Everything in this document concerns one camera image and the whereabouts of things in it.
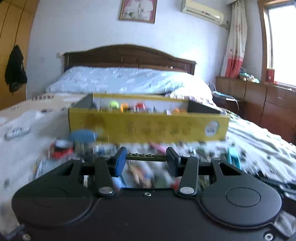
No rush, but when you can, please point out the long dark lego beam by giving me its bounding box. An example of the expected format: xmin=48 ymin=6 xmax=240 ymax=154
xmin=126 ymin=153 xmax=167 ymax=162

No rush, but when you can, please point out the light blue plastic case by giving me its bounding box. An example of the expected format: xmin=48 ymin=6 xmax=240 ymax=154
xmin=227 ymin=146 xmax=241 ymax=169

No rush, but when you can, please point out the yellow cardboard box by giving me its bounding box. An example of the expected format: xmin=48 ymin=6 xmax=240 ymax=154
xmin=68 ymin=93 xmax=230 ymax=144

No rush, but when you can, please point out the green shuttlecock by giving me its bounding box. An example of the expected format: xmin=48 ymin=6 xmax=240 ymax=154
xmin=109 ymin=100 xmax=119 ymax=109

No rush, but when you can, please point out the white fluffy blanket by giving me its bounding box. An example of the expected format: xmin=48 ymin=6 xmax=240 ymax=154
xmin=1 ymin=110 xmax=295 ymax=234

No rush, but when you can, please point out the wooden sideboard cabinet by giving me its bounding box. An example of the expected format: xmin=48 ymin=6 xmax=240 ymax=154
xmin=215 ymin=76 xmax=295 ymax=144

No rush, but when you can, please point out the light blue floral duvet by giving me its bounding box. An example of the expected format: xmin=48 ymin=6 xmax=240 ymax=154
xmin=46 ymin=66 xmax=213 ymax=103

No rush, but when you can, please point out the white small device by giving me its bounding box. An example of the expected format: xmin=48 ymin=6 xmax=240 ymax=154
xmin=4 ymin=128 xmax=31 ymax=140

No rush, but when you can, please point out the dark wooden headboard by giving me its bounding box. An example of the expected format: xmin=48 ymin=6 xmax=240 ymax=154
xmin=63 ymin=44 xmax=196 ymax=75

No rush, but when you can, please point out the red cup on sill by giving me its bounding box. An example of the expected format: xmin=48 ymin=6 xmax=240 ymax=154
xmin=267 ymin=68 xmax=275 ymax=83

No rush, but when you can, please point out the red white curtain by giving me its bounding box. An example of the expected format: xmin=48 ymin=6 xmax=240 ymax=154
xmin=220 ymin=1 xmax=247 ymax=78

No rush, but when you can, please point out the black hanging jacket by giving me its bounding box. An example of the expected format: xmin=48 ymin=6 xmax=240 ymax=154
xmin=4 ymin=45 xmax=28 ymax=94

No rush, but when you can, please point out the white air conditioner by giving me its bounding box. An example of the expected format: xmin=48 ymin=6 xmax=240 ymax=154
xmin=181 ymin=0 xmax=224 ymax=26

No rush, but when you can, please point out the orange wooden wardrobe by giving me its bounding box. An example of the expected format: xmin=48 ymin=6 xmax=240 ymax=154
xmin=1 ymin=0 xmax=39 ymax=109

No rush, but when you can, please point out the framed wall picture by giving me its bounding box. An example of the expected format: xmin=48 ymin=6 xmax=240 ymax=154
xmin=119 ymin=0 xmax=157 ymax=24

